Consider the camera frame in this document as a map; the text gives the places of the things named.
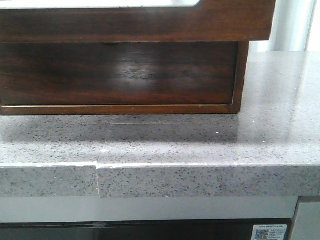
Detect lower wooden drawer front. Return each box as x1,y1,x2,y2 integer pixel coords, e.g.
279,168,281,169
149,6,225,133
0,41,238,106

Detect white tray on cabinet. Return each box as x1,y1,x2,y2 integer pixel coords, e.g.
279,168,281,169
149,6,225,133
0,0,199,10

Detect dark appliance under counter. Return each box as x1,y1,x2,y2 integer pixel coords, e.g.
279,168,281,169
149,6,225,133
0,218,292,240

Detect wooden drawer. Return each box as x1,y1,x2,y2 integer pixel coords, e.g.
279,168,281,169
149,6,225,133
0,41,238,106
0,0,276,43

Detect dark wooden drawer cabinet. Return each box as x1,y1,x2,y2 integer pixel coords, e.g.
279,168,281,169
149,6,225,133
0,39,250,116

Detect white QR code sticker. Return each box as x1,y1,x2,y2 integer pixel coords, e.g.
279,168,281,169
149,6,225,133
251,224,288,240

